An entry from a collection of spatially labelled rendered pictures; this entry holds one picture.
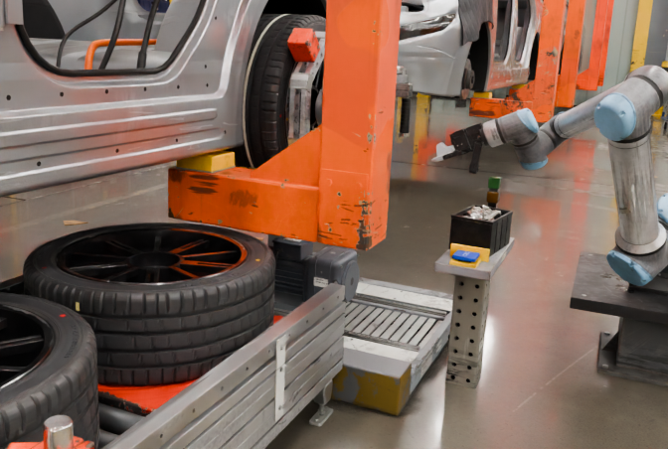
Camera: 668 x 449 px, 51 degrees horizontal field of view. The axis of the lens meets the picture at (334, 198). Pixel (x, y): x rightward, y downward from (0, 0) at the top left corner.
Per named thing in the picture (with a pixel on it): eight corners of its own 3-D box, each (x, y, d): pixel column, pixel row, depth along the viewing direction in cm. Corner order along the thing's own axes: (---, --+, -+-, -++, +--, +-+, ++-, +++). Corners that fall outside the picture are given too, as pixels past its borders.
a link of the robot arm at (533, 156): (559, 156, 243) (547, 127, 238) (535, 176, 240) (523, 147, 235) (540, 151, 251) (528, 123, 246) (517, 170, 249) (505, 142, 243)
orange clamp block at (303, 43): (301, 47, 237) (293, 27, 230) (322, 48, 234) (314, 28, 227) (293, 62, 233) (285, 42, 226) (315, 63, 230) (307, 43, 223)
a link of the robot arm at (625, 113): (681, 264, 227) (669, 81, 180) (645, 298, 223) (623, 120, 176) (640, 243, 238) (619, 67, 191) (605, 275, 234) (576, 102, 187)
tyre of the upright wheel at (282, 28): (313, 88, 307) (259, -26, 253) (363, 92, 298) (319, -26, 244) (262, 218, 279) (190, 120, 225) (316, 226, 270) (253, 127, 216)
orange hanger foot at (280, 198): (197, 208, 235) (197, 105, 227) (339, 230, 215) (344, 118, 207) (166, 218, 220) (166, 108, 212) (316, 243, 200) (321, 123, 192)
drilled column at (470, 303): (452, 370, 240) (462, 253, 231) (481, 376, 236) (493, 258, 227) (444, 381, 231) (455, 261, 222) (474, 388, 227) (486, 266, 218)
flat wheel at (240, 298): (95, 283, 231) (93, 214, 225) (291, 300, 224) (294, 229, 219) (-28, 374, 167) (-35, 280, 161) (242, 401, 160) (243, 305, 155)
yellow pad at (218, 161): (200, 162, 229) (200, 147, 228) (236, 167, 224) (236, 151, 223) (174, 168, 217) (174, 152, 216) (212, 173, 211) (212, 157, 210)
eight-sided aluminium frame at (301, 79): (346, 169, 286) (353, 34, 274) (361, 171, 284) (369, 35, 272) (285, 192, 237) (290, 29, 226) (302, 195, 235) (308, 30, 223)
